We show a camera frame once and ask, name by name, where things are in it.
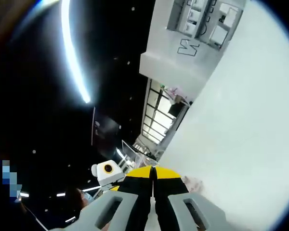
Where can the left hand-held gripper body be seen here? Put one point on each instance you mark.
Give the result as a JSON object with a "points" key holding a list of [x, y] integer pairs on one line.
{"points": [[103, 178]]}

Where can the hanging ceiling screen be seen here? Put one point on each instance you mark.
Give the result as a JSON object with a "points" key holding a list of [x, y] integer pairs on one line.
{"points": [[106, 134]]}

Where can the folding stand with pink cloth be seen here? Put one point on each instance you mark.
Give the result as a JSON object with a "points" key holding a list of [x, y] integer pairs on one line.
{"points": [[175, 92]]}

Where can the glass partition windows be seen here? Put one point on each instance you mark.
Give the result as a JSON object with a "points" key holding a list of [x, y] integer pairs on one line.
{"points": [[156, 120]]}

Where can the group of white storage boxes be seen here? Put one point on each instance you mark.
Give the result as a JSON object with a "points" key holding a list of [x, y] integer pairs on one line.
{"points": [[219, 33]]}

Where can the long ceiling light strip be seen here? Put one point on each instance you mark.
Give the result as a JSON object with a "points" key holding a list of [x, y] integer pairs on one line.
{"points": [[69, 48]]}

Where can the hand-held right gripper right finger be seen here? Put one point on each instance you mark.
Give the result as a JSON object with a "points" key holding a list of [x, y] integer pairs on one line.
{"points": [[168, 190]]}

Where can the black equipment case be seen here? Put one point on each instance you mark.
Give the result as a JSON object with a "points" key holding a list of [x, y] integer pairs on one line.
{"points": [[175, 109]]}

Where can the computer monitor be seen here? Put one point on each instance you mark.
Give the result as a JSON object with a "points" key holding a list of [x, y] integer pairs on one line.
{"points": [[130, 154]]}

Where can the grey shelving unit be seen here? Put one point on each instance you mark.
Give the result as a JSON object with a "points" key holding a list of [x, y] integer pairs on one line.
{"points": [[173, 14]]}

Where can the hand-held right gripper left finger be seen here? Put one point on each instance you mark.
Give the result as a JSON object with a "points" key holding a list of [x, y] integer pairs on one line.
{"points": [[135, 187]]}

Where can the clear resealable bag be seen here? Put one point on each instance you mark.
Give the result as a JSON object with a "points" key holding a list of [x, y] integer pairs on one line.
{"points": [[193, 184]]}

